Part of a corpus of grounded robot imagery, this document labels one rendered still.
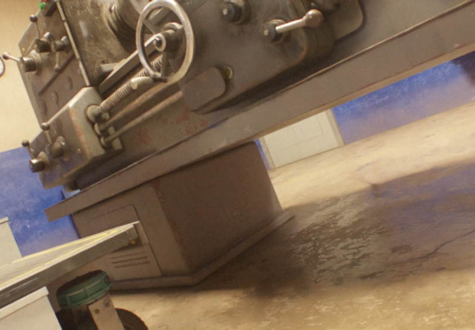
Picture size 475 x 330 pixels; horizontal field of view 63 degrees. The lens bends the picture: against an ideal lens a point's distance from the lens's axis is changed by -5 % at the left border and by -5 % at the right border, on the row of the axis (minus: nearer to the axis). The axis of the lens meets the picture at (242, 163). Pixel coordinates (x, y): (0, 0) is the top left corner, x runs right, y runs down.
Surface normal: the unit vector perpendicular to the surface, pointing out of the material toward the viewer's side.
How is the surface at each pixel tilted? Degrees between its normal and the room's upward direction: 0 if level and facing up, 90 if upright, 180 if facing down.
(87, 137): 90
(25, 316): 90
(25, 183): 90
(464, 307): 0
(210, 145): 90
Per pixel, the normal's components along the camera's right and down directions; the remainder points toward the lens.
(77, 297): 0.07, 0.00
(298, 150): -0.62, 0.27
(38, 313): 0.73, -0.27
